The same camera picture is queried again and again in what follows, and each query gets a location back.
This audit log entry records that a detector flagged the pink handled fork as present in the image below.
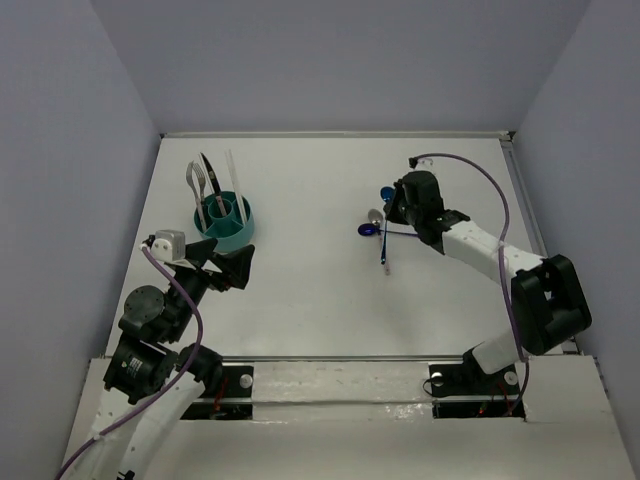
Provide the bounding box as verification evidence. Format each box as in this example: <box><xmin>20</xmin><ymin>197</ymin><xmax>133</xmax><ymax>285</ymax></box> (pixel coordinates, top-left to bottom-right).
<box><xmin>185</xmin><ymin>161</ymin><xmax>207</xmax><ymax>232</ymax></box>
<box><xmin>191</xmin><ymin>162</ymin><xmax>206</xmax><ymax>203</ymax></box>

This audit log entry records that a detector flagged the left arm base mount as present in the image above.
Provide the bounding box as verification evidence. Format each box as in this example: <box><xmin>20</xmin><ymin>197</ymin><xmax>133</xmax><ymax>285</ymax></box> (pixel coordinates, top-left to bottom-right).
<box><xmin>181</xmin><ymin>347</ymin><xmax>254</xmax><ymax>421</ymax></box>

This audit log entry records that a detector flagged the purple metallic spoon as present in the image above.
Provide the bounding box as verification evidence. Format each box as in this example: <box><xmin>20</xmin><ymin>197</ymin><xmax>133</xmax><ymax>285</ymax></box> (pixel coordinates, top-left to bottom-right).
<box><xmin>357</xmin><ymin>223</ymin><xmax>417</xmax><ymax>237</ymax></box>

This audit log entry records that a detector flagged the blue metallic spoon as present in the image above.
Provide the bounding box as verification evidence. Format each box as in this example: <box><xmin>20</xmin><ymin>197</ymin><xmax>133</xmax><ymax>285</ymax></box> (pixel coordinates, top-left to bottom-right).
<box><xmin>380</xmin><ymin>186</ymin><xmax>395</xmax><ymax>273</ymax></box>

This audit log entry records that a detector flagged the teal handled knife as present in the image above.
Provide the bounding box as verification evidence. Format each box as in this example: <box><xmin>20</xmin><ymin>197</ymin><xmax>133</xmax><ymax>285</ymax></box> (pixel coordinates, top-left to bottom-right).
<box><xmin>200</xmin><ymin>153</ymin><xmax>221</xmax><ymax>194</ymax></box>

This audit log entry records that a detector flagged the silver spoon pink handle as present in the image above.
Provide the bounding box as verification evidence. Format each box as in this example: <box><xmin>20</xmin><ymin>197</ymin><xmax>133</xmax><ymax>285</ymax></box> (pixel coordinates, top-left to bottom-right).
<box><xmin>368</xmin><ymin>209</ymin><xmax>390</xmax><ymax>276</ymax></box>

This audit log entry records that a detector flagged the teal divided utensil holder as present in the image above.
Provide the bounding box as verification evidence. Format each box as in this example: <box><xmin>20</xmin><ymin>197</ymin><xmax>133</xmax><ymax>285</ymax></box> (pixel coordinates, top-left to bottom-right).
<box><xmin>193</xmin><ymin>191</ymin><xmax>255</xmax><ymax>253</ymax></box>

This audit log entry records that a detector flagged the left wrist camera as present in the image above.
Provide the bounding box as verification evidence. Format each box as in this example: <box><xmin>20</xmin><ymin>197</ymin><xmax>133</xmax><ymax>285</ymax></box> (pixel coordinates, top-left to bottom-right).
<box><xmin>141</xmin><ymin>229</ymin><xmax>186</xmax><ymax>264</ymax></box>

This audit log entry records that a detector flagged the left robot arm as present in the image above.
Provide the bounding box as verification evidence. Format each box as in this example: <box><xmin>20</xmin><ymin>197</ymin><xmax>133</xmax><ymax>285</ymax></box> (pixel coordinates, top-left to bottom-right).
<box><xmin>56</xmin><ymin>230</ymin><xmax>255</xmax><ymax>479</ymax></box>

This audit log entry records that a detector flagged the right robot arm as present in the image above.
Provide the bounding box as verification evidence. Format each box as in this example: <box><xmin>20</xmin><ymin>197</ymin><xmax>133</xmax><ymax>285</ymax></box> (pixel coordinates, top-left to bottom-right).
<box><xmin>381</xmin><ymin>171</ymin><xmax>592</xmax><ymax>398</ymax></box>

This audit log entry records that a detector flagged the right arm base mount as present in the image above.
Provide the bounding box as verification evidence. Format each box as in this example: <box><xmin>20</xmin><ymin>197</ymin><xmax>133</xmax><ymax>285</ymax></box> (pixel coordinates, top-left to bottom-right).
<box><xmin>422</xmin><ymin>353</ymin><xmax>526</xmax><ymax>419</ymax></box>

